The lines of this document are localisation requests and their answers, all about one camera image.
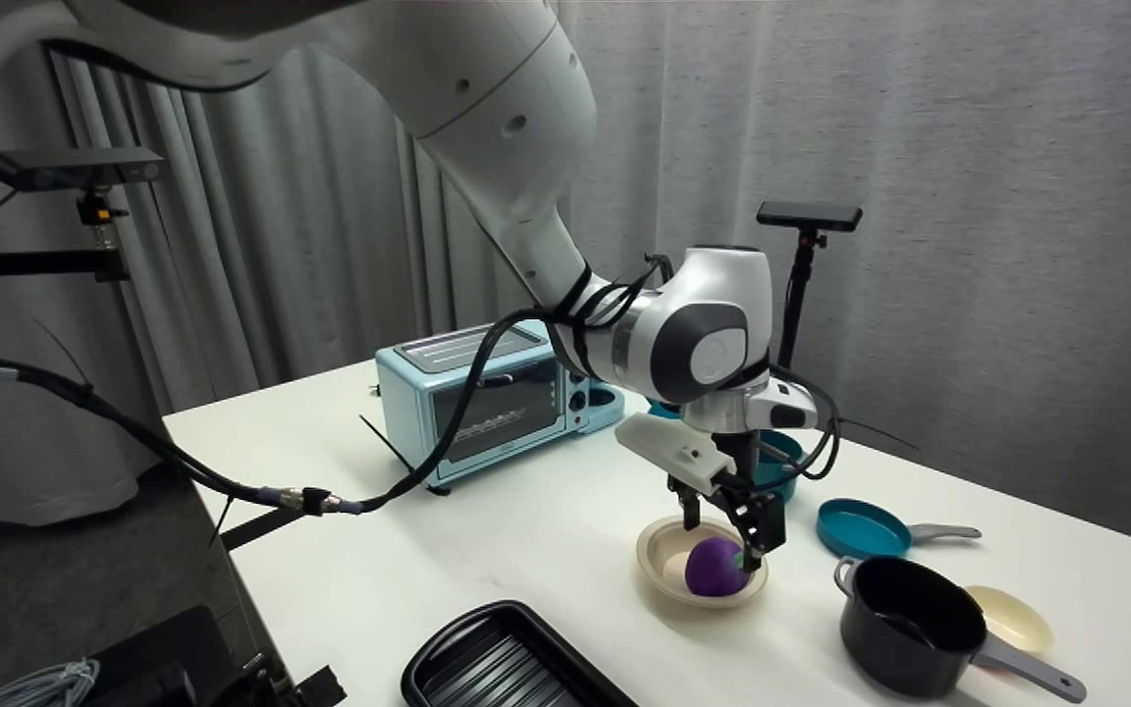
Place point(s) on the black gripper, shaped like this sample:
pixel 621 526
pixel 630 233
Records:
pixel 746 475

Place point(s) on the black camera on clamp mount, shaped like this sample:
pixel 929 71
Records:
pixel 77 168

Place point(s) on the purple ball shaped object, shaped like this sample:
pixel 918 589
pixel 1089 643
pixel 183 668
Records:
pixel 713 568

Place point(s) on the teal toy pot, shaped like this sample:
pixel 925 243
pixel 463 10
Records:
pixel 787 466

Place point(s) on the beige shallow bowl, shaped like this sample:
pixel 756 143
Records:
pixel 660 564

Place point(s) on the black toy pot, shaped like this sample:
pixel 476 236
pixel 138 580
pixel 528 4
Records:
pixel 904 628

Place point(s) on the teal toy frying pan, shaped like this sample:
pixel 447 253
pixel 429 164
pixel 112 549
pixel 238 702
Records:
pixel 863 526

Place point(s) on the black camera on thin stand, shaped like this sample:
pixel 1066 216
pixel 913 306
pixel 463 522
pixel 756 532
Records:
pixel 807 216

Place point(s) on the black ridged baking tray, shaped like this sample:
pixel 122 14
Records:
pixel 501 668

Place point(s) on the light blue toaster oven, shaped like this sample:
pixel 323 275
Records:
pixel 488 407

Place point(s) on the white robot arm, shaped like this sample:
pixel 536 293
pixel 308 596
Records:
pixel 488 105

